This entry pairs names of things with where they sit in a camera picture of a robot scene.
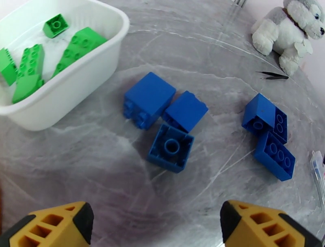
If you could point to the green long lego brick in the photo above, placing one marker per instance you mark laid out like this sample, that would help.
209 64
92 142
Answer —
30 61
6 67
78 50

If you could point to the blue tall lego brick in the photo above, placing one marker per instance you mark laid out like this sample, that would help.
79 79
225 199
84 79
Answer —
149 99
186 111
259 114

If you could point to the blue small square lego brick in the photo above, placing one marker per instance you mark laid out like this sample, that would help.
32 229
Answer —
171 148

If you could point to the green sloped lego brick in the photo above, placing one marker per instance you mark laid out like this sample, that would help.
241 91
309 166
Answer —
55 25
25 87

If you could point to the white plastic tub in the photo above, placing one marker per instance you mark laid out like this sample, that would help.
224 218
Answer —
83 83

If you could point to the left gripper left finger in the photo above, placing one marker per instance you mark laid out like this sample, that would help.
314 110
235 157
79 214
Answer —
50 228

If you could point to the clear small plastic case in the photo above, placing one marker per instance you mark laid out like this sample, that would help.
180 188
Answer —
318 177

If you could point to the black tweezers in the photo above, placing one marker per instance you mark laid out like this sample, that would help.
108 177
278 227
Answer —
273 75

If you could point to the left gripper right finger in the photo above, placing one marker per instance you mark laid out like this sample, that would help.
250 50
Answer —
259 228

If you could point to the blue two-by-four lego brick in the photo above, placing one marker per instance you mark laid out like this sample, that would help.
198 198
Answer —
275 156

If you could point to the grey white husky plush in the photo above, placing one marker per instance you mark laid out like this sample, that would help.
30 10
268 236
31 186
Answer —
287 33

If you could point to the blue two-by-three lego brick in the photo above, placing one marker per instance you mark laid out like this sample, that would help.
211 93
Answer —
280 127

